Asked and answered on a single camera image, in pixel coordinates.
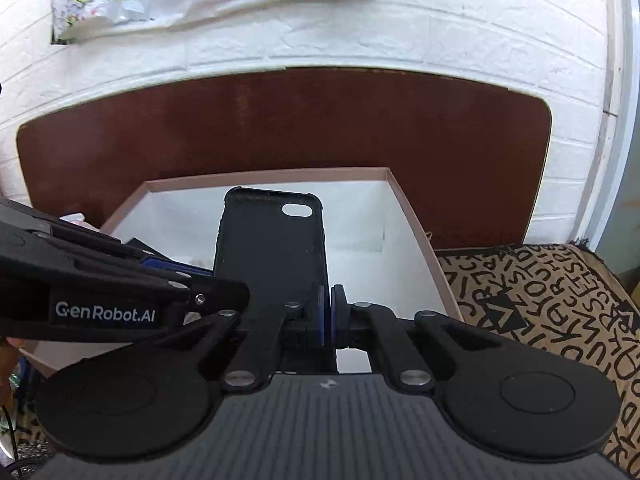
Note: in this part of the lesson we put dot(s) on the brown wooden headboard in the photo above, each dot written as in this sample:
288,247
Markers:
300,120

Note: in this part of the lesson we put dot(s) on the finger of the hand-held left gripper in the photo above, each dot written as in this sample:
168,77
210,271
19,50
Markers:
165,267
215,297

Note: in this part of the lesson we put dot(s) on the black phone case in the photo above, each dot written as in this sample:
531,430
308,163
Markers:
270,250

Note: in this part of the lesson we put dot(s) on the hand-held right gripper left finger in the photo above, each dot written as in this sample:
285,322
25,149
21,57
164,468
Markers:
317,310

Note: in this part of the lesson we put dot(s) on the brown cardboard box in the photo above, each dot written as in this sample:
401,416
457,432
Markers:
360,260

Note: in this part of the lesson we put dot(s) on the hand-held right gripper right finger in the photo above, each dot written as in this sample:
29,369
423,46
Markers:
337,315

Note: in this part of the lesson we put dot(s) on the letter printed blanket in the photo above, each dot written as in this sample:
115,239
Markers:
550,300

